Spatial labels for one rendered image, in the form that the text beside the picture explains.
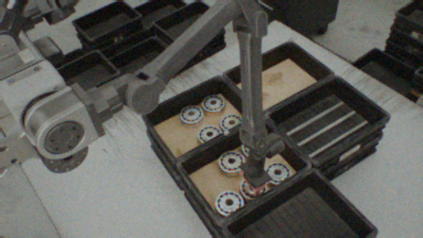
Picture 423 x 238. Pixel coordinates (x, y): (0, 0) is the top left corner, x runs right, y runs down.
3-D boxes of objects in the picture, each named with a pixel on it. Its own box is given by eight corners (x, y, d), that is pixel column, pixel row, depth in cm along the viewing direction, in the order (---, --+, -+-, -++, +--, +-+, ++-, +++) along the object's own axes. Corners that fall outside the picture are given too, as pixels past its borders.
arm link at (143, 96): (228, -24, 108) (251, -23, 101) (248, 16, 117) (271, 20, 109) (107, 88, 99) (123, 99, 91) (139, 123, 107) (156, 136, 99)
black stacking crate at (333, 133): (310, 183, 149) (313, 166, 140) (262, 133, 166) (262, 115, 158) (384, 135, 161) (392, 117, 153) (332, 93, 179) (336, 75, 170)
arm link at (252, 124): (228, 9, 112) (253, 13, 104) (245, 6, 115) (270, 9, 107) (236, 143, 130) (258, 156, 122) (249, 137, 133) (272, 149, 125)
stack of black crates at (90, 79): (82, 154, 250) (58, 106, 216) (62, 127, 267) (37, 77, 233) (136, 123, 265) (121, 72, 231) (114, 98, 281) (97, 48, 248)
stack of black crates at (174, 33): (184, 93, 280) (177, 42, 246) (161, 73, 296) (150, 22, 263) (228, 68, 294) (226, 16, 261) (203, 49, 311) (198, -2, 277)
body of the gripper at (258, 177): (253, 161, 141) (255, 147, 136) (271, 180, 135) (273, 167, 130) (238, 168, 139) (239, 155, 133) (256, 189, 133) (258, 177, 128)
